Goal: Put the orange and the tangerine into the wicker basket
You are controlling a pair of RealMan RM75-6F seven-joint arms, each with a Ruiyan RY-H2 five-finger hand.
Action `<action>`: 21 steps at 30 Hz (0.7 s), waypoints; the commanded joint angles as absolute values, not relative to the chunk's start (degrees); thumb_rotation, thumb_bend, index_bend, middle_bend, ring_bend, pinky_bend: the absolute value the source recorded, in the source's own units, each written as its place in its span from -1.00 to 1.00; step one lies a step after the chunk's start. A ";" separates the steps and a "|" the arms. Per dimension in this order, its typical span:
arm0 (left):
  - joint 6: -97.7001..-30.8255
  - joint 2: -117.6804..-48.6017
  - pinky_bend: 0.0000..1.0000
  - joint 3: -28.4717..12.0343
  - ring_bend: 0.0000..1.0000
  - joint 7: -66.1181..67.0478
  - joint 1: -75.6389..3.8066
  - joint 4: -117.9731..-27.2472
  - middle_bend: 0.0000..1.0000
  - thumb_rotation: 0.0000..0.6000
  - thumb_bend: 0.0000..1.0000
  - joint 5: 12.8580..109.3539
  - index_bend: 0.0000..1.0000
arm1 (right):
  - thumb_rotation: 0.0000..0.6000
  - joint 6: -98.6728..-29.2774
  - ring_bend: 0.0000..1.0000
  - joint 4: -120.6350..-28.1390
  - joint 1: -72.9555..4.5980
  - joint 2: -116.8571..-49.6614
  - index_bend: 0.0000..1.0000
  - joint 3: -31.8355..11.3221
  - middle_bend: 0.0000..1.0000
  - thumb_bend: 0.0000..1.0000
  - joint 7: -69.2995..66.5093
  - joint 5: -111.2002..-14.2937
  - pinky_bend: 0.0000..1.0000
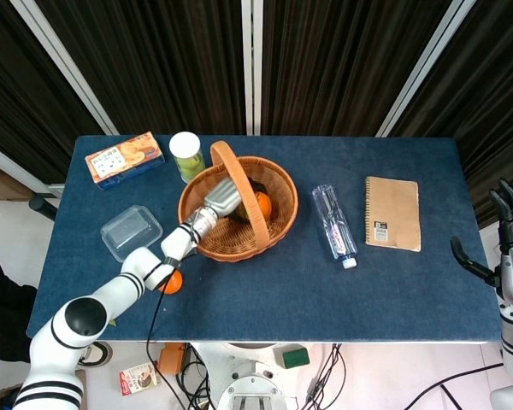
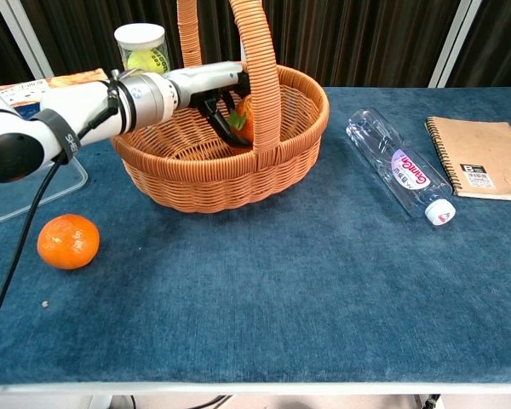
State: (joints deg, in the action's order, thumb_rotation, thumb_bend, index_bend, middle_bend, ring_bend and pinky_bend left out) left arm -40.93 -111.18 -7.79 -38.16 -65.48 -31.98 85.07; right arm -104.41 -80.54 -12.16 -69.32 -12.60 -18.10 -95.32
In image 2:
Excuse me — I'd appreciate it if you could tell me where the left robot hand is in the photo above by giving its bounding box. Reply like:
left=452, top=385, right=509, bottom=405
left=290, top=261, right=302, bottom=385
left=164, top=60, right=256, bottom=149

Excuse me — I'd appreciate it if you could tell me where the dark pleated curtain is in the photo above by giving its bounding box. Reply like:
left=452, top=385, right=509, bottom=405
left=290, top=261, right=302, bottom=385
left=0, top=0, right=511, bottom=89

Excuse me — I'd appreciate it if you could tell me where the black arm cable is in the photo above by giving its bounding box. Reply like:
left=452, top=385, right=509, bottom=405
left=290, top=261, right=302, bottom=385
left=0, top=78, right=120, bottom=367

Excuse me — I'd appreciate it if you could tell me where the white partition post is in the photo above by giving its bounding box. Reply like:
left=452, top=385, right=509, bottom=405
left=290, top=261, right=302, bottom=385
left=428, top=0, right=485, bottom=89
left=0, top=0, right=55, bottom=80

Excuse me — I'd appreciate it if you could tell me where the clear plastic water bottle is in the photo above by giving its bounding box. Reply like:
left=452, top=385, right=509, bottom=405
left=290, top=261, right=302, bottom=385
left=345, top=108, right=457, bottom=226

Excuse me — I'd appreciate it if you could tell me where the blue orange biscuit box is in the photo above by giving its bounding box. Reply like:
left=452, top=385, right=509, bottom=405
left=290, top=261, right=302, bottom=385
left=0, top=68, right=112, bottom=119

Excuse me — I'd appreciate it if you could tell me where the plain orange without leaf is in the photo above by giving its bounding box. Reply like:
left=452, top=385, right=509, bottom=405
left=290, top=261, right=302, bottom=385
left=36, top=213, right=100, bottom=271

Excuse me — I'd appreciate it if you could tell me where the clear plastic food container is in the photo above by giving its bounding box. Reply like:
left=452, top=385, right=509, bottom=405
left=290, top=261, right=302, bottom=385
left=0, top=151, right=89, bottom=224

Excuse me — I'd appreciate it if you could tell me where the orange with green leaf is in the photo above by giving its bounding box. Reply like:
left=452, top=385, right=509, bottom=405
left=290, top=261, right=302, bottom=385
left=227, top=93, right=256, bottom=146

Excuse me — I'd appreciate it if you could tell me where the orange woven basket with handle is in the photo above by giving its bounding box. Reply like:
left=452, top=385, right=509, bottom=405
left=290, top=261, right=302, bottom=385
left=109, top=0, right=331, bottom=215

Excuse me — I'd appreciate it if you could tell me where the blue table cloth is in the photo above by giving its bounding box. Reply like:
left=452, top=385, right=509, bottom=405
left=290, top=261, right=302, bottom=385
left=0, top=86, right=511, bottom=384

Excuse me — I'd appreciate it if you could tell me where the brown spiral notebook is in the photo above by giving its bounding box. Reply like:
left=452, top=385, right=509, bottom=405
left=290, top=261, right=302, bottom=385
left=424, top=116, right=511, bottom=203

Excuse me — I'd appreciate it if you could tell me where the clear jar with white lid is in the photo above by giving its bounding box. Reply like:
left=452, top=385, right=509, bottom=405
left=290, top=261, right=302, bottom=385
left=113, top=23, right=172, bottom=78

